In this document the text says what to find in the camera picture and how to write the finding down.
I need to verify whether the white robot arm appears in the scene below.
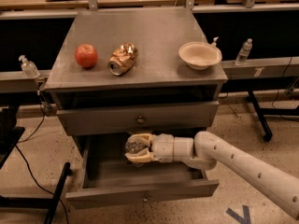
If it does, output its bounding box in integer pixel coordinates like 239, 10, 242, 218
125, 131, 299, 219

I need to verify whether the sanitizer pump behind bowl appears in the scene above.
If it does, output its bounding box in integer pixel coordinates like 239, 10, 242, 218
210, 36, 219, 47

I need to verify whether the crushed gold soda can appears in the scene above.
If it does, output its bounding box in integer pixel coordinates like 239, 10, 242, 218
107, 42, 138, 76

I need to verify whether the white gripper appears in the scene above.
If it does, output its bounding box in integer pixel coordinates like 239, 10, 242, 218
125, 133, 174, 163

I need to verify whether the right background water bottle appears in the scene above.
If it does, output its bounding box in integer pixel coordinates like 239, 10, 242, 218
235, 38, 252, 66

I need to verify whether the closed grey upper drawer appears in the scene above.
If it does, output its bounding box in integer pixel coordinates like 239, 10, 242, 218
57, 101, 219, 135

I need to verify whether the white paper bowl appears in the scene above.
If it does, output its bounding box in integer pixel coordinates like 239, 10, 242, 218
178, 42, 222, 70

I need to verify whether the grey drawer cabinet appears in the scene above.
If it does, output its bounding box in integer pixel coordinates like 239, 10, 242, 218
46, 8, 227, 147

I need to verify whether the clear plastic water bottle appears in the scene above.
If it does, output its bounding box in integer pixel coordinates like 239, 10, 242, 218
125, 138, 147, 154

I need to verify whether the black floor cable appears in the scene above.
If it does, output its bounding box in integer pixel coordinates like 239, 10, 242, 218
14, 105, 70, 224

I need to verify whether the black stand leg left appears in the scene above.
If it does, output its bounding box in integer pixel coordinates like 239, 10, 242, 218
0, 162, 71, 224

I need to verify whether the grey metal rail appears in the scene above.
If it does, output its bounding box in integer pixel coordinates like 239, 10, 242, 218
0, 57, 299, 92

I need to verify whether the open grey lower drawer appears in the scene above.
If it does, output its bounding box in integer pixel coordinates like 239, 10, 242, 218
66, 133, 219, 209

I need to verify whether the red apple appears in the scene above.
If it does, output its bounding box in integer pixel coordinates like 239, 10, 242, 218
75, 44, 98, 68

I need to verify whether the left hand sanitizer bottle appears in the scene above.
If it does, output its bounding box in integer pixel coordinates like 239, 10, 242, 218
19, 55, 40, 78

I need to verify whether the black table leg right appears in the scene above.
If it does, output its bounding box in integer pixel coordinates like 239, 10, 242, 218
247, 91, 299, 142

